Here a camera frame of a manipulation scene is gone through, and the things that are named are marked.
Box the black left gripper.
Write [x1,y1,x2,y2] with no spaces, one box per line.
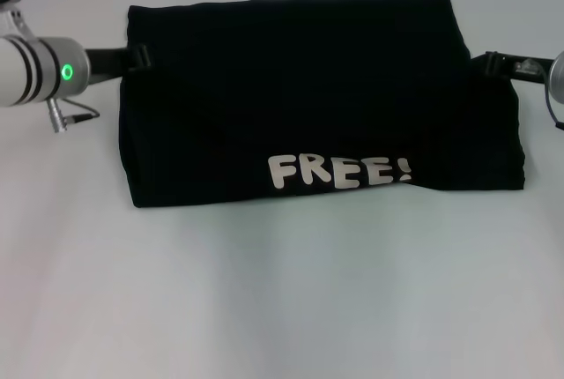
[83,42,154,85]

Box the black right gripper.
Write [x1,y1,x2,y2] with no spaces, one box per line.
[469,49,557,85]

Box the black t-shirt with white print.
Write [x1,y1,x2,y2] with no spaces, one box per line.
[117,0,528,209]

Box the left arm cable with connector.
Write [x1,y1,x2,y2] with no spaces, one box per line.
[46,96,101,134]

